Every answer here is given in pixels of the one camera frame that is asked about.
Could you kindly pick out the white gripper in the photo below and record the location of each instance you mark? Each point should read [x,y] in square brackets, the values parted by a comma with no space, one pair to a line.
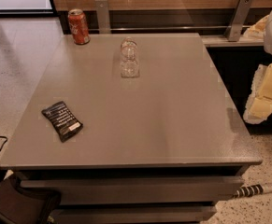
[259,106]

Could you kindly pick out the clear plastic water bottle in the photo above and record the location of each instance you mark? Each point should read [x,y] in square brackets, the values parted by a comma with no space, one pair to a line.
[129,58]

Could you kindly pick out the red soda can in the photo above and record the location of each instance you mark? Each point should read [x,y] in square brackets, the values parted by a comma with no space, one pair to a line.
[78,26]

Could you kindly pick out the black snack packet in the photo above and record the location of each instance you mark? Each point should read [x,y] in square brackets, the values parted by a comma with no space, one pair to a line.
[62,120]

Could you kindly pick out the lower grey drawer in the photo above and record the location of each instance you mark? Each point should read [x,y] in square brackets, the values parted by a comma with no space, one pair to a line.
[137,215]

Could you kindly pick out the grey drawer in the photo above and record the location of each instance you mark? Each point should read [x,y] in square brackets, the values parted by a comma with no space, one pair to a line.
[137,215]
[141,190]

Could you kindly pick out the upper grey drawer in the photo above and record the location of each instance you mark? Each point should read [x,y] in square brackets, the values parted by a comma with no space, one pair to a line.
[141,190]

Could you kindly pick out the dark chair seat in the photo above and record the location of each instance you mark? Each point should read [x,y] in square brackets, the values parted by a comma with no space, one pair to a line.
[25,206]

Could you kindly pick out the right metal wall bracket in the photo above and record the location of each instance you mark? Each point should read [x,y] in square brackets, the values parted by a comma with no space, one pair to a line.
[234,29]

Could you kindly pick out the metal wall bracket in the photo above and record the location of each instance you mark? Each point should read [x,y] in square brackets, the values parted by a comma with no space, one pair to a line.
[102,13]
[234,29]

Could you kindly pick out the striped cylindrical handle on floor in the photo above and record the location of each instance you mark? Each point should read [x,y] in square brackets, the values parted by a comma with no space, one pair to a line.
[249,191]

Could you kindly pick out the left metal wall bracket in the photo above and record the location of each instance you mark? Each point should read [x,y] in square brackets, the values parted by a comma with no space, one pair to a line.
[102,13]

